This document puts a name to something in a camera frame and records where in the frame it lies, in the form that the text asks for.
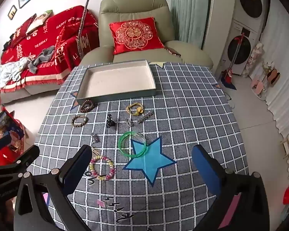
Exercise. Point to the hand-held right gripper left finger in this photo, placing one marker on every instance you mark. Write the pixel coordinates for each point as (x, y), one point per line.
(77, 168)

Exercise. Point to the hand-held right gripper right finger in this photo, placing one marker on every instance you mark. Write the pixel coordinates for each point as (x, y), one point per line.
(204, 168)

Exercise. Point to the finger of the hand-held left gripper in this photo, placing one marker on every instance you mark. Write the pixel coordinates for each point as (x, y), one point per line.
(26, 155)
(1, 141)

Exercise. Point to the small silver ornament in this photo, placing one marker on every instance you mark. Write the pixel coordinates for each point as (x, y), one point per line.
(95, 138)

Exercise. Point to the green plastic bangle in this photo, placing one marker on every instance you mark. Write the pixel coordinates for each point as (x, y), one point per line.
(121, 146)

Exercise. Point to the clear plastic hair clip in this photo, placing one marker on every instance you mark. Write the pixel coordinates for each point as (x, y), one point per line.
(141, 138)

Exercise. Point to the shallow grey tray box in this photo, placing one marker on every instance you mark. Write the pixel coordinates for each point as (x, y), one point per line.
(115, 81)

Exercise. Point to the red gift bag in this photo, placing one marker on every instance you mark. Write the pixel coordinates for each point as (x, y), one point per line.
(4, 154)

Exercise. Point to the pink paper scrap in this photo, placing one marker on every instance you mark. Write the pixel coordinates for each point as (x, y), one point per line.
(101, 202)

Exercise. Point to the black hair claw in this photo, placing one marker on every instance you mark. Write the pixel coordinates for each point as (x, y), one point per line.
(110, 122)

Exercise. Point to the grey sofa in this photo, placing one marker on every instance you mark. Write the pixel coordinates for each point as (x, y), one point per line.
(31, 93)

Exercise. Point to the grey checkered tablecloth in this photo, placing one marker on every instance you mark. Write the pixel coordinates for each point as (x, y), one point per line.
(183, 115)

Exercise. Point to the white blue cloth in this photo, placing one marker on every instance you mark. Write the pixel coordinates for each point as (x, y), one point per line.
(9, 72)

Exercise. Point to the silver rhinestone hair clip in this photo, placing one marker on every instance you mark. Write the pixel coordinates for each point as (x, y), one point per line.
(145, 116)

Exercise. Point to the small wooden stand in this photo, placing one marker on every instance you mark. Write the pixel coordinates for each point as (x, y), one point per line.
(287, 146)

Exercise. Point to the grey garment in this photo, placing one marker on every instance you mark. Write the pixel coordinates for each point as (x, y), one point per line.
(42, 57)

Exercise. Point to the red mop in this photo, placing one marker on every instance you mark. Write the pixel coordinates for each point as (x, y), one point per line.
(227, 77)

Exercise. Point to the pink slippers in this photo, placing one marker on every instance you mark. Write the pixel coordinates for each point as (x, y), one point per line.
(258, 86)

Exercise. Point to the red printed sofa blanket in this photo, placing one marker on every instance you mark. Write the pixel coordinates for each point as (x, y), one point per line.
(38, 41)

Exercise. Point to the white pleated curtain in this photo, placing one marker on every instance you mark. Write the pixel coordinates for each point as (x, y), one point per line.
(284, 89)

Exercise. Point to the gold shoe rack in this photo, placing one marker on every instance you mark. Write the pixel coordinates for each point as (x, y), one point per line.
(272, 74)

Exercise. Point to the red velvet cushion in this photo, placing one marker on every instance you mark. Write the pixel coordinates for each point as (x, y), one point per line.
(65, 38)

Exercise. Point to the white washing machine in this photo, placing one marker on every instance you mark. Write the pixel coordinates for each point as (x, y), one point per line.
(240, 50)

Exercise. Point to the photo print pillow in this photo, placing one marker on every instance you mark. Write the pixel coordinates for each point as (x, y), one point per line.
(38, 20)

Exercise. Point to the red embroidered cushion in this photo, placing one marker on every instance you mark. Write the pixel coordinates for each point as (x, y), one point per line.
(134, 36)

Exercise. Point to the pale green curtain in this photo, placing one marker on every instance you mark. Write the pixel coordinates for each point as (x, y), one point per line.
(190, 12)

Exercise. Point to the beige recliner armchair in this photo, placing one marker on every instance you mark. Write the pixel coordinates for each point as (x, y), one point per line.
(134, 7)

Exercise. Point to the white tumble dryer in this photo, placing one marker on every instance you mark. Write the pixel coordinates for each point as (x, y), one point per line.
(251, 2)

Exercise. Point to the small black picture frame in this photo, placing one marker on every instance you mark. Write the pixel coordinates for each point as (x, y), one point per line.
(12, 12)

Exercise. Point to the braided camera pole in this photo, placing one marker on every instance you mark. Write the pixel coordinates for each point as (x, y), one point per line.
(83, 24)

